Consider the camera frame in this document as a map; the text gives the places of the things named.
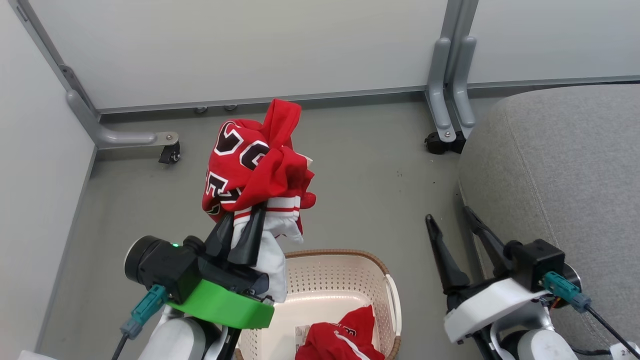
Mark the black caster large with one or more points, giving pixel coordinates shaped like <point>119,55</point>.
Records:
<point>442,144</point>

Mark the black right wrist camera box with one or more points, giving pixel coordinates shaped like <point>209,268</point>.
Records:
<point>537,262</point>

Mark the cream perforated laundry basket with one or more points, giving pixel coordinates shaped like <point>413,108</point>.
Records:
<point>325,280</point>

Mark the red jersey white stripe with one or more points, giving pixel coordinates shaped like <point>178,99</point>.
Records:
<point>345,335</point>

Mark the red white lettered jersey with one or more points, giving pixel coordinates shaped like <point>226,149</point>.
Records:
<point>250,165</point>

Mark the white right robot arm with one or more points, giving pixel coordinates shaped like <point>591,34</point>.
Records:
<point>540,345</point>

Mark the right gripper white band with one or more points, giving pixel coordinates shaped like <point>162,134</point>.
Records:
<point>490,307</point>

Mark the grey single partition foot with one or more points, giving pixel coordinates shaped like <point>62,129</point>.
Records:
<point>107,132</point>

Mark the grey double partition foot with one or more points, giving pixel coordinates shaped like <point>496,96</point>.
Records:
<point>445,95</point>

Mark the grey fabric sofa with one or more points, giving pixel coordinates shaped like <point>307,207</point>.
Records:
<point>565,175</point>

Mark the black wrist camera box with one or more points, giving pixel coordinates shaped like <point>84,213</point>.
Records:
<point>537,262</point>
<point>160,265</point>

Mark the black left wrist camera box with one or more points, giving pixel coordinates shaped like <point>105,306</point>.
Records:
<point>160,265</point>

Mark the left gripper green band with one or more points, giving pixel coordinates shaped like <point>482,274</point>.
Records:
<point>220,305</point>

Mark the paper label sticker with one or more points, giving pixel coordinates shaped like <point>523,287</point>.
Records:
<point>301,339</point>

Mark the black caster small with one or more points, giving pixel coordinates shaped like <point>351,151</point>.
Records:
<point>170,154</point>

